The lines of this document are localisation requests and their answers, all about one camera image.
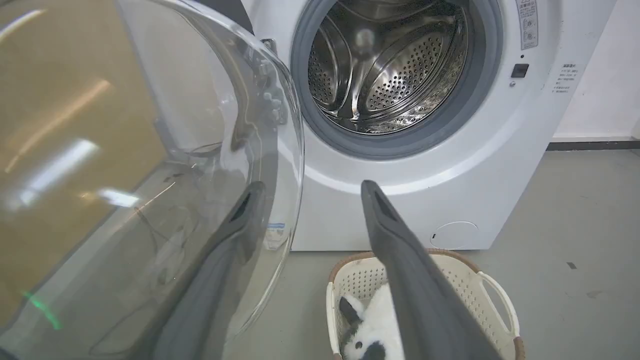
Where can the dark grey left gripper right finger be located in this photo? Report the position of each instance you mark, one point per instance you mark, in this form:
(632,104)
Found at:
(425,300)

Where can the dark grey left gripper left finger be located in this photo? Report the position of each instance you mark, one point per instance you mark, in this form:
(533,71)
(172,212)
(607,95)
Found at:
(200,300)

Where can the transparent washing machine door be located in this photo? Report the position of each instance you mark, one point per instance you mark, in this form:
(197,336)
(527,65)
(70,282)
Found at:
(150,175)

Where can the white front-load washing machine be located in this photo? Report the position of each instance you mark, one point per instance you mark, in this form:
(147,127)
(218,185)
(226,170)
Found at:
(450,150)

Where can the white plastic laundry basket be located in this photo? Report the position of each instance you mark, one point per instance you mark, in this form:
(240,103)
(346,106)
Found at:
(475,295)

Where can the black and white plush toy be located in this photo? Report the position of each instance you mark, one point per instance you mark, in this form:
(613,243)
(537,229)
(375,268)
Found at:
(372,330)

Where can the stainless steel washer drum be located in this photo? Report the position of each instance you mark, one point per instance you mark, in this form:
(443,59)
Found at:
(387,65)

